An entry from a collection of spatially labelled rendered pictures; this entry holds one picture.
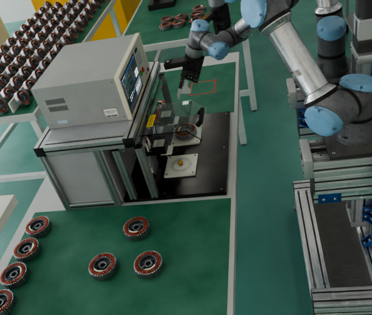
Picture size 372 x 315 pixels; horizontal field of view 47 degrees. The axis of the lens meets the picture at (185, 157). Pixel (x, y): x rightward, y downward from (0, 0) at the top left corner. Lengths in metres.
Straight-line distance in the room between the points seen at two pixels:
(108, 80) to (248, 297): 1.38
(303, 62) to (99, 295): 1.09
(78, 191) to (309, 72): 1.14
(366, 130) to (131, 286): 1.01
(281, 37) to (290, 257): 1.47
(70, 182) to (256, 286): 1.17
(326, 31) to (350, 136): 0.54
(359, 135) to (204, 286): 0.76
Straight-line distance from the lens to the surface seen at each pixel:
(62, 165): 1.93
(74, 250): 1.89
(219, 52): 1.77
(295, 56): 1.44
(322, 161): 1.65
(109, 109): 1.83
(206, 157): 2.07
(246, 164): 3.20
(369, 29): 1.72
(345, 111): 1.46
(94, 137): 1.80
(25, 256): 1.95
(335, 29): 1.95
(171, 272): 1.66
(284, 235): 2.69
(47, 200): 2.22
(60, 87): 1.85
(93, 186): 1.96
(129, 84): 1.85
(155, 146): 1.97
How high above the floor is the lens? 2.03
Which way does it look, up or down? 37 degrees down
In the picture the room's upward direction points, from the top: 15 degrees counter-clockwise
